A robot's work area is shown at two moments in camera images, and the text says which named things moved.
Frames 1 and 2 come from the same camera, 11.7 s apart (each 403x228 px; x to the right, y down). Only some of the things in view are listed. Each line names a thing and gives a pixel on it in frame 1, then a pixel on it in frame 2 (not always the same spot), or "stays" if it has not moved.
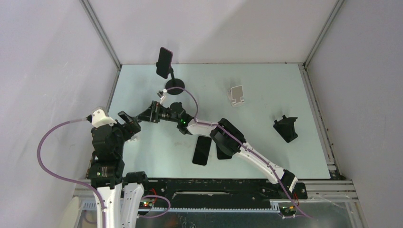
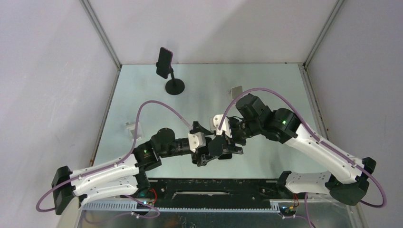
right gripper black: [152, 114] -> [233, 121]
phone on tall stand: [164, 62] stays
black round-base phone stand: [174, 82] stays
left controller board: [145, 205] stays
